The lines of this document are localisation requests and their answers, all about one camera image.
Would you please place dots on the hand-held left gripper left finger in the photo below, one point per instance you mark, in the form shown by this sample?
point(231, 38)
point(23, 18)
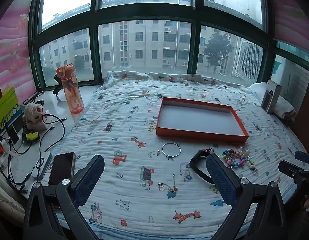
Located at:
point(90, 177)

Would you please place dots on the printed white blanket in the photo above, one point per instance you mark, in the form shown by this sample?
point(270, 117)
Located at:
point(119, 120)

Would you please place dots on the white cardboard box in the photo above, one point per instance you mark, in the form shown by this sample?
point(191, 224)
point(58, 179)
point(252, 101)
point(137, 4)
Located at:
point(272, 97)

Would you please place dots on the white power bank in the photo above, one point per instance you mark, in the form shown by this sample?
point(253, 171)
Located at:
point(45, 160)

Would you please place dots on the orange cardboard tray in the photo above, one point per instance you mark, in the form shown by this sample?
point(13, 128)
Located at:
point(194, 120)

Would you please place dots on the yellow green gadget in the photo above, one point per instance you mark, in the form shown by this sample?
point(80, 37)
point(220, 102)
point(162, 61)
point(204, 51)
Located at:
point(30, 136)

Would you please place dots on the black smartphone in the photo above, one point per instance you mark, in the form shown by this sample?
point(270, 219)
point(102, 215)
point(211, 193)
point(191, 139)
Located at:
point(60, 166)

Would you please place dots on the white louvre grille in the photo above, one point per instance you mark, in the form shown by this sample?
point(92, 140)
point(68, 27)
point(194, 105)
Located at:
point(248, 60)

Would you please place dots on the beige apartment building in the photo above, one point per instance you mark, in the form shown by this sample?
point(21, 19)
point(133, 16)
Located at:
point(149, 42)

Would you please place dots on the white plush toy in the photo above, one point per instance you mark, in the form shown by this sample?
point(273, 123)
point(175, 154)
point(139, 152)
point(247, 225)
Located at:
point(33, 112)

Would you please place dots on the white pillow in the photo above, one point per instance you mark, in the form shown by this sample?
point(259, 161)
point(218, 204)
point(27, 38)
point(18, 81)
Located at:
point(285, 107)

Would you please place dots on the black watch band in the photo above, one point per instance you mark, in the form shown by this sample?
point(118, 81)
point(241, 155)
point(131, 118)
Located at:
point(194, 166)

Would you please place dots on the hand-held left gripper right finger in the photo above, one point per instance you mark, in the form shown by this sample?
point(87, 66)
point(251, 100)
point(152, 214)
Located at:
point(222, 177)

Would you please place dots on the dark green window frame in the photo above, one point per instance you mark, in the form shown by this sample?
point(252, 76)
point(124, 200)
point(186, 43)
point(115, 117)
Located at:
point(195, 45)

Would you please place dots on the silver bangle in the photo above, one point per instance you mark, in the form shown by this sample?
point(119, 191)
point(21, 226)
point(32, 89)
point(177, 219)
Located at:
point(170, 157)

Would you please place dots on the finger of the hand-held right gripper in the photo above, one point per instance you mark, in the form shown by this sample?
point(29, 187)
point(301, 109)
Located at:
point(292, 171)
point(303, 157)

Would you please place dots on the pink printed curtain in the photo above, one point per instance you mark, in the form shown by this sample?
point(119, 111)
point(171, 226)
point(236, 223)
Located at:
point(292, 17)
point(12, 55)

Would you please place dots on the green patterned box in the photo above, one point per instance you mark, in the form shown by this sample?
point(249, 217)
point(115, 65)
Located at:
point(7, 105)

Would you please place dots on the orange water bottle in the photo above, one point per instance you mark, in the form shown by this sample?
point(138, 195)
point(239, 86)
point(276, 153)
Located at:
point(72, 92)

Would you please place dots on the green tree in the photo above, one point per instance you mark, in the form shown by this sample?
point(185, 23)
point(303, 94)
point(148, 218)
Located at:
point(218, 47)

